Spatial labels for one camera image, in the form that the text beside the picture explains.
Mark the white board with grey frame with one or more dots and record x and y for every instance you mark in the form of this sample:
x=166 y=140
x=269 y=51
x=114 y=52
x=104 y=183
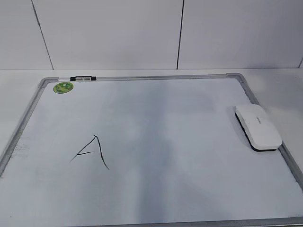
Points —
x=144 y=151

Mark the round green magnet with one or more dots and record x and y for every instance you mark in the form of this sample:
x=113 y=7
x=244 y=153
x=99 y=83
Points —
x=63 y=87

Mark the white whiteboard eraser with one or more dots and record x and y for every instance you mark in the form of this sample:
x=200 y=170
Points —
x=258 y=127

